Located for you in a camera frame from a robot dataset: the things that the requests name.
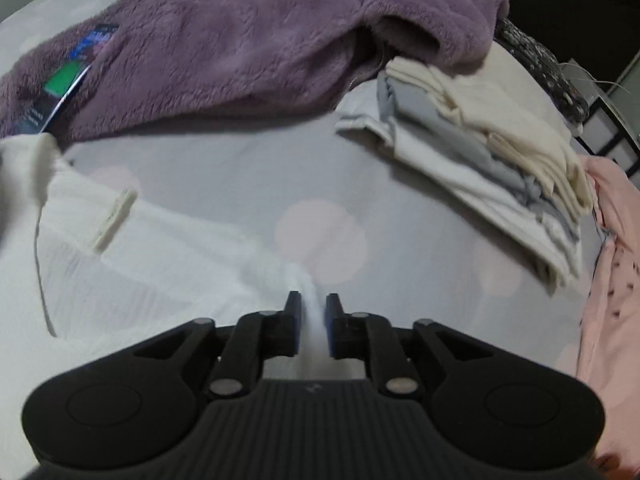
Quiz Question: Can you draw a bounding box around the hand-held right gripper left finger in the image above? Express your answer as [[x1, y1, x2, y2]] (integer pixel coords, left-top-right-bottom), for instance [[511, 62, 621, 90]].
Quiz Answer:
[[132, 291, 302, 401]]

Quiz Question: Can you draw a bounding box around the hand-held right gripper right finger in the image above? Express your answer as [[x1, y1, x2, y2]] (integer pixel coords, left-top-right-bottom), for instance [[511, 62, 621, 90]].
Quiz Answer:
[[325, 293, 502, 400]]

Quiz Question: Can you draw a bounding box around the white textured garment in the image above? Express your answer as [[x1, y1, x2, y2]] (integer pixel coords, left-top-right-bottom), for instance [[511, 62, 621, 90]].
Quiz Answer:
[[0, 135, 367, 480]]

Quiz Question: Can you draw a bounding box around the polka dot bed sheet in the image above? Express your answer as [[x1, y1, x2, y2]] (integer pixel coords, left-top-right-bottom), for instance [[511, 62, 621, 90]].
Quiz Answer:
[[0, 0, 640, 480]]

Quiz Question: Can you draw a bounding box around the white folded garment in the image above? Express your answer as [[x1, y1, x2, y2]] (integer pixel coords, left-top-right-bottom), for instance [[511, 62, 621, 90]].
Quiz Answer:
[[334, 80, 584, 297]]

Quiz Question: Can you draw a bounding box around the grey folded garment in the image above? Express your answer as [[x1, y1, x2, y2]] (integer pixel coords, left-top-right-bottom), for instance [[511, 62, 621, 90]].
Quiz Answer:
[[375, 72, 584, 241]]

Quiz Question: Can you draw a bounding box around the cream knit folded garment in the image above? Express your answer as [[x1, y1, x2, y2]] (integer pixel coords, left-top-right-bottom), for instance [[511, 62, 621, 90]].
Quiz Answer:
[[387, 55, 597, 222]]

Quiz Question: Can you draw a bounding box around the purple fleece garment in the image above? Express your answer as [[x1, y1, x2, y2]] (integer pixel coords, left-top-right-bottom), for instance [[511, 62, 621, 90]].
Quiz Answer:
[[0, 0, 511, 144]]

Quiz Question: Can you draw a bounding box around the pink patterned garment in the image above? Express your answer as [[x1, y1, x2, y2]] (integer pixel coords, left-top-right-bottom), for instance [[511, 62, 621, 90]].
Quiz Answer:
[[575, 155, 640, 480]]

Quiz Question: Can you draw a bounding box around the black smartphone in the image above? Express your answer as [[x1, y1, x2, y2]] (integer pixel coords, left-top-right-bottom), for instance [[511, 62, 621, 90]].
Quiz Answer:
[[37, 22, 121, 136]]

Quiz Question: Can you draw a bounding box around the dark speckled cloth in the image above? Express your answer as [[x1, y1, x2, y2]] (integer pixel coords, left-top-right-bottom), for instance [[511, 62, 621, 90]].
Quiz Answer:
[[495, 16, 591, 124]]

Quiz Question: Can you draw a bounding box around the black framed white cabinet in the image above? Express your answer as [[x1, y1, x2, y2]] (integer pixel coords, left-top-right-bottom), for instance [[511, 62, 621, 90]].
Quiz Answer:
[[572, 50, 640, 183]]

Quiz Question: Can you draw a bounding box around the white cable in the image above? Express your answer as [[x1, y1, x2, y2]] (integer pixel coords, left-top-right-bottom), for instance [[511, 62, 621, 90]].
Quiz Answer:
[[559, 59, 632, 95]]

